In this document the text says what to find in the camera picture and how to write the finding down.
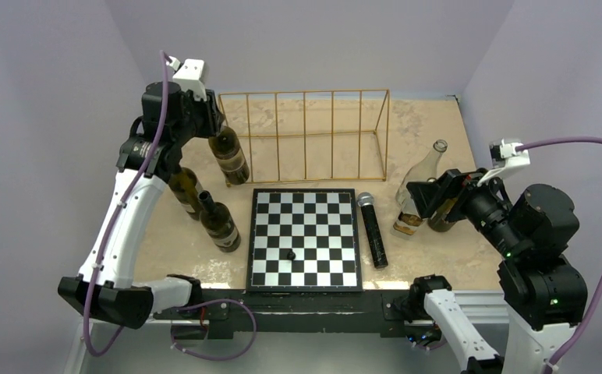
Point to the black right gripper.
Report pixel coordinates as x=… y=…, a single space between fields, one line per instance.
x=428 y=195

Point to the dark bottle far right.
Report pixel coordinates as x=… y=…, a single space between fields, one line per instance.
x=438 y=222

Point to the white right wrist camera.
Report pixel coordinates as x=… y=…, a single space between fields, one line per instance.
x=506 y=160

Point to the dark green wine bottle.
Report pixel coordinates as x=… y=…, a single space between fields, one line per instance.
x=218 y=223

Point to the black white chessboard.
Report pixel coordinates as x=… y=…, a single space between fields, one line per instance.
x=319 y=225

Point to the green wine bottle far left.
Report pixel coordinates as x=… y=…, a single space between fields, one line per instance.
x=186 y=186

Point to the black handheld microphone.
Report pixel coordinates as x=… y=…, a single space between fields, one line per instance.
x=365 y=201

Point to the green Primitivo wine bottle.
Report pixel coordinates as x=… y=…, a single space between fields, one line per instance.
x=228 y=153

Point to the gold wire wine rack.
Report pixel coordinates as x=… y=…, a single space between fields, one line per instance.
x=293 y=136

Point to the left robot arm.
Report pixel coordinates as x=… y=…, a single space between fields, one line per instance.
x=104 y=288

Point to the clear empty glass bottle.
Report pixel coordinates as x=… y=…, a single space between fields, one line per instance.
x=422 y=171

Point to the clear square liquor bottle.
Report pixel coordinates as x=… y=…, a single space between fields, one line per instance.
x=408 y=221

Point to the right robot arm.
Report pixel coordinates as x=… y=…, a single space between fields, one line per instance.
x=545 y=295

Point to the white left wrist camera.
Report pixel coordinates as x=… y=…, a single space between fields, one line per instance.
x=189 y=75

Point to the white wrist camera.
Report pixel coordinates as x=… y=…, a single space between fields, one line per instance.
x=506 y=160
x=189 y=75

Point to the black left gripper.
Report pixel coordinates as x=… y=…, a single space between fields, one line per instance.
x=212 y=115

